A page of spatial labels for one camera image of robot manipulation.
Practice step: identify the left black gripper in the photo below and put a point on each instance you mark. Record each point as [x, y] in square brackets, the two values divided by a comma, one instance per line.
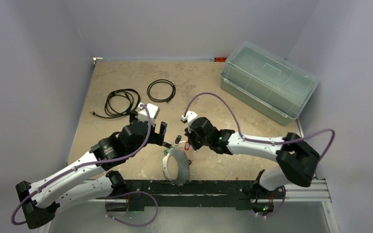
[155, 137]

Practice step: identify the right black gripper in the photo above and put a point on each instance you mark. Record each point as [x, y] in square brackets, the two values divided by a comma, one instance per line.
[192, 136]

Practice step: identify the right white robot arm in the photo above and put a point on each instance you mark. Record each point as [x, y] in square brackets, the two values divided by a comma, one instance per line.
[296, 159]

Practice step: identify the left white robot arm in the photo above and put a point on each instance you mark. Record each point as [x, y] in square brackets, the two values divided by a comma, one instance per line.
[91, 176]

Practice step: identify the red orange clamp tool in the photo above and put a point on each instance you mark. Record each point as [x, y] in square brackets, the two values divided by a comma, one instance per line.
[218, 59]

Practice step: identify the clear lidded storage bin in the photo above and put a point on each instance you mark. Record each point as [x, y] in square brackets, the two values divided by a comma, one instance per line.
[268, 83]

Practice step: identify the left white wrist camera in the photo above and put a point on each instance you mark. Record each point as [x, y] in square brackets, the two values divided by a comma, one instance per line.
[148, 111]

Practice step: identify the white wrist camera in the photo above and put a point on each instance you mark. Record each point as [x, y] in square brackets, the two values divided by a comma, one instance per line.
[148, 111]
[189, 116]

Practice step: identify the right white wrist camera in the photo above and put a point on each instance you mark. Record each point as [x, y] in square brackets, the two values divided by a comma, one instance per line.
[189, 116]

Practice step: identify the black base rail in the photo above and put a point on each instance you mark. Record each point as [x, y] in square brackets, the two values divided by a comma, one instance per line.
[237, 194]

